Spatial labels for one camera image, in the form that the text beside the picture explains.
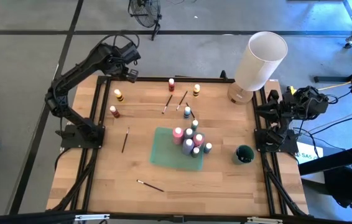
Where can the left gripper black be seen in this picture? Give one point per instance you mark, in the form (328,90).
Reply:
(117,60)

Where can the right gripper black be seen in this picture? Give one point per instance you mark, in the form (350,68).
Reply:
(280,105)

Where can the small yellow paint bottle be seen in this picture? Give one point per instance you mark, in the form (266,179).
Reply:
(119,95)
(196,90)

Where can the dark green plastic cup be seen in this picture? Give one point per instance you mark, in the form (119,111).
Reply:
(243,154)

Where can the small red paint bottle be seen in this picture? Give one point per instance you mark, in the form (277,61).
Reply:
(114,111)
(171,84)

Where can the small teal green paint bottle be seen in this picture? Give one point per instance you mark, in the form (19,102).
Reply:
(194,125)

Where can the large red paint bottle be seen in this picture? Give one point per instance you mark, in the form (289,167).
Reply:
(198,139)

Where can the large grey paint bottle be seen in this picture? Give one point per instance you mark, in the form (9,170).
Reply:
(188,133)

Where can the large purple paint bottle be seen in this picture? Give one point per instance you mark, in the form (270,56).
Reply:
(188,146)

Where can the large pink paint bottle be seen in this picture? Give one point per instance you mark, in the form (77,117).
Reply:
(178,136)

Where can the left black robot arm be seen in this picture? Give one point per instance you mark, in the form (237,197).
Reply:
(70,77)

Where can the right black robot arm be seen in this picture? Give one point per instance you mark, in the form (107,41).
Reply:
(306,104)

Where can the table lamp with white shade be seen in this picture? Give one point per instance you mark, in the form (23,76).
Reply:
(260,62)

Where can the black floor fan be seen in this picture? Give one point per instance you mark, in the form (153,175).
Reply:
(145,14)

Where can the white printed sign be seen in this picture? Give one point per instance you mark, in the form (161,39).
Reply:
(309,153)

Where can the translucent teal plastic bin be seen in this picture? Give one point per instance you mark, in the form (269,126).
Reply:
(166,149)

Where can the black office chair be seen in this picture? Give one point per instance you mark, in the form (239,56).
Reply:
(347,186)

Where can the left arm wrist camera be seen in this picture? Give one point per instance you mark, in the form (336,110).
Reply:
(130,53)

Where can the black aluminium table frame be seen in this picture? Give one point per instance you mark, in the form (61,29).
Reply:
(179,79)

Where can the silver frame bracket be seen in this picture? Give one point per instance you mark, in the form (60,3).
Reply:
(264,220)
(92,216)

